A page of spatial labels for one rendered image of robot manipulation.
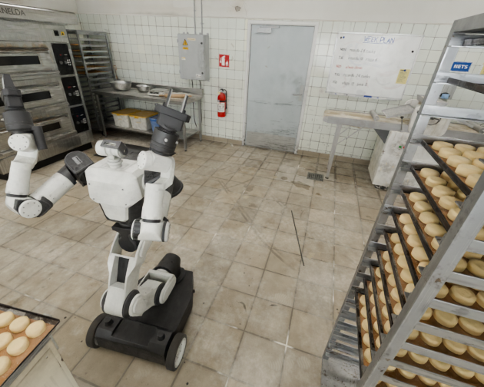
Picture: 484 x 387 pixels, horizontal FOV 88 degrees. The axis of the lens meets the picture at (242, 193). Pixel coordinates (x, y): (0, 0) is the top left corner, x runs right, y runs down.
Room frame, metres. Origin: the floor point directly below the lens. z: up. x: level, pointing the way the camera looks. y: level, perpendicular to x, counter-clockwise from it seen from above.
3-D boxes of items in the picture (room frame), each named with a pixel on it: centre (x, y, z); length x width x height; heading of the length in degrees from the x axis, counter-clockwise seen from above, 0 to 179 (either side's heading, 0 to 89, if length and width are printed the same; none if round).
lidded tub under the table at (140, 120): (4.97, 2.00, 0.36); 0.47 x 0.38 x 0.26; 163
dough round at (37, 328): (0.46, 0.64, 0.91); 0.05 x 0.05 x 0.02
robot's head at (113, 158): (1.03, 0.58, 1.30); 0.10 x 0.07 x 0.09; 79
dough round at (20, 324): (0.47, 0.70, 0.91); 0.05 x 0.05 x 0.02
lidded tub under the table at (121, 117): (5.08, 2.38, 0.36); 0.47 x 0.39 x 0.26; 162
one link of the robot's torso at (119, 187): (1.09, 0.56, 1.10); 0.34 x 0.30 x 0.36; 79
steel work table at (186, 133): (4.93, 1.85, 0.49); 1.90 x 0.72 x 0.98; 73
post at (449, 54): (0.82, -0.56, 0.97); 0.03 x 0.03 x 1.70; 73
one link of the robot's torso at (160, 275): (1.15, 0.55, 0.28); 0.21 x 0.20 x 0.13; 169
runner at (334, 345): (0.70, -0.84, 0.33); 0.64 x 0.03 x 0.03; 73
